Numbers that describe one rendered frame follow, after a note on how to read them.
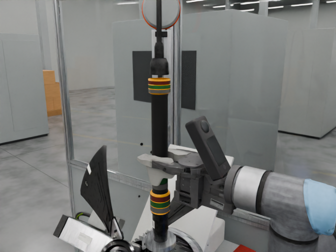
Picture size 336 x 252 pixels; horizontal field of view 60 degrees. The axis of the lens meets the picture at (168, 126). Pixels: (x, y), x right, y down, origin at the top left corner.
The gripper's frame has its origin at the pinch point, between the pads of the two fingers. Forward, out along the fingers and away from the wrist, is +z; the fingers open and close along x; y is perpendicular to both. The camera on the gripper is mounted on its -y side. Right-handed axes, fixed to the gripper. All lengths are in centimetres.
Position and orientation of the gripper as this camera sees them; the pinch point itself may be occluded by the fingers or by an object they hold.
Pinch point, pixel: (149, 152)
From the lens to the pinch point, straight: 62.4
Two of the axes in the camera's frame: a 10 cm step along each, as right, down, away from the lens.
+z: -8.3, -1.4, 5.4
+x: 5.6, -2.1, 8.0
